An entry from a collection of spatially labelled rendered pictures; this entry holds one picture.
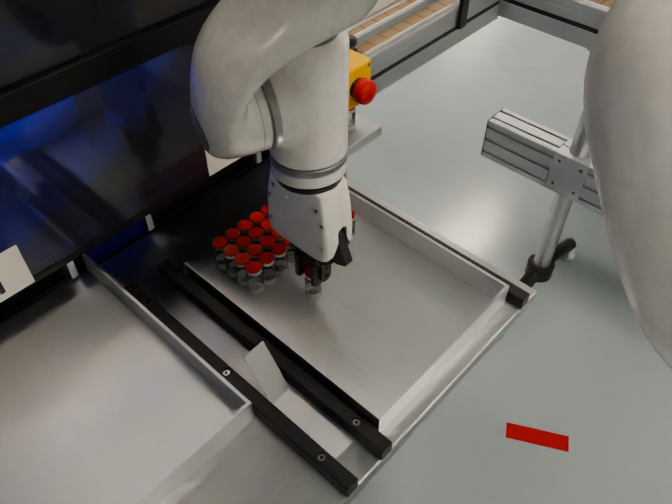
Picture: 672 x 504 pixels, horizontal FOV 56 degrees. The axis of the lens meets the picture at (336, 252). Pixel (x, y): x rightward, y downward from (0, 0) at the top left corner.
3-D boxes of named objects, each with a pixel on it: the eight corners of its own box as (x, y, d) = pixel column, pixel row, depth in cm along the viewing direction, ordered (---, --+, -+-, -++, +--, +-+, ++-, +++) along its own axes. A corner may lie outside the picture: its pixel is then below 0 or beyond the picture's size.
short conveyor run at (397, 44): (292, 155, 112) (287, 76, 101) (234, 121, 120) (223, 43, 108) (503, 21, 147) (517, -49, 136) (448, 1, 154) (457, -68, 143)
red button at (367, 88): (344, 101, 100) (344, 79, 97) (361, 91, 102) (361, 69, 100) (362, 111, 99) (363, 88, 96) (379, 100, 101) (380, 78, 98)
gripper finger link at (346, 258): (319, 204, 71) (298, 218, 76) (358, 261, 72) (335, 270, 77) (326, 199, 72) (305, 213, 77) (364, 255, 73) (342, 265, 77)
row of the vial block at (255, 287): (245, 289, 86) (241, 266, 82) (335, 222, 95) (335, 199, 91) (256, 298, 85) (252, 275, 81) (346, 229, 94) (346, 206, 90)
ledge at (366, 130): (275, 134, 114) (274, 125, 112) (325, 104, 120) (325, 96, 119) (332, 167, 107) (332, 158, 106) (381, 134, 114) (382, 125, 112)
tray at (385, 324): (188, 280, 87) (184, 262, 85) (319, 189, 100) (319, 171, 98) (378, 435, 71) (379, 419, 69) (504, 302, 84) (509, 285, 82)
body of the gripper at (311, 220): (251, 158, 70) (260, 231, 78) (318, 200, 65) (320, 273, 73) (300, 128, 74) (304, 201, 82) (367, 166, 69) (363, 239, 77)
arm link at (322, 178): (249, 146, 68) (252, 168, 70) (308, 182, 64) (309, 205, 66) (305, 113, 72) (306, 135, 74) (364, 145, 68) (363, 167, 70)
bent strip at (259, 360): (247, 384, 76) (242, 356, 71) (266, 368, 77) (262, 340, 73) (334, 460, 69) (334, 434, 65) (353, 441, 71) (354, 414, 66)
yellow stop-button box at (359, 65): (308, 99, 104) (307, 59, 99) (338, 82, 107) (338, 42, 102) (342, 117, 100) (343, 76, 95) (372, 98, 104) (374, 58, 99)
